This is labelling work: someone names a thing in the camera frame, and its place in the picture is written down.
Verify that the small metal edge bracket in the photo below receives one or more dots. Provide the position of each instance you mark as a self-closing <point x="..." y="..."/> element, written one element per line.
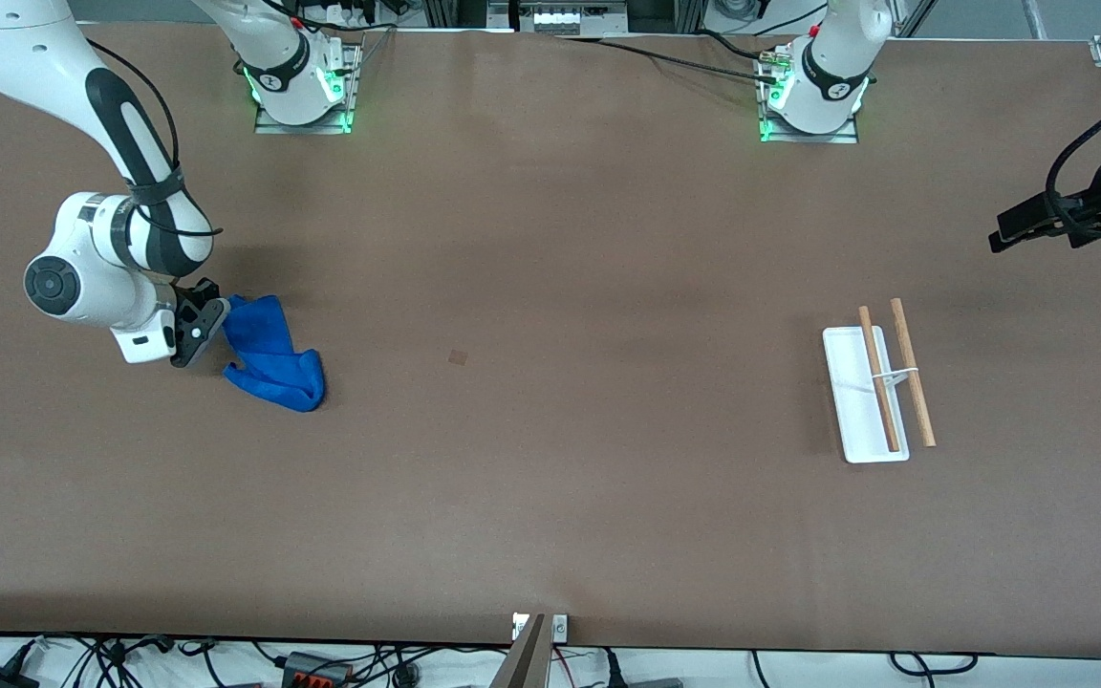
<point x="560" y="628"/>

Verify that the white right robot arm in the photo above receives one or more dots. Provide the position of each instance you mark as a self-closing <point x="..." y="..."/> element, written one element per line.
<point x="34" y="48"/>

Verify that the white rack with wooden rods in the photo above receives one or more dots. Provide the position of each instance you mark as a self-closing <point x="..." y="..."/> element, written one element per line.
<point x="861" y="420"/>

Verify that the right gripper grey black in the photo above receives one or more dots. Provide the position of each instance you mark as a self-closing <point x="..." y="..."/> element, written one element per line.
<point x="199" y="292"/>

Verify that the white power strip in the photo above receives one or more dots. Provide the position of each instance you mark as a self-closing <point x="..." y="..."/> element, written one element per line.
<point x="570" y="17"/>

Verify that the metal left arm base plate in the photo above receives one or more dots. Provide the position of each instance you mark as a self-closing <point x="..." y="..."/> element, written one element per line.
<point x="809" y="139"/>

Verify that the black power adapter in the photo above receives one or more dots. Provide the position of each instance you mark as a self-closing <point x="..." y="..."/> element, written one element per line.
<point x="1" y="678"/>

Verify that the black box with orange connectors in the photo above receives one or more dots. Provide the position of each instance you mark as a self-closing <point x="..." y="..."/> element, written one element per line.
<point x="316" y="669"/>

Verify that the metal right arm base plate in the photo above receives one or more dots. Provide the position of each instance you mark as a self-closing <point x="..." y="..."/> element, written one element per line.
<point x="302" y="128"/>

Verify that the blue towel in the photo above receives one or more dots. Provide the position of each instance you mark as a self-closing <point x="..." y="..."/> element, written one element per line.
<point x="273" y="373"/>

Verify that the grey camera pole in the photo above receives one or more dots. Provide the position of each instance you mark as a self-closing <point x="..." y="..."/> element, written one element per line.
<point x="524" y="664"/>

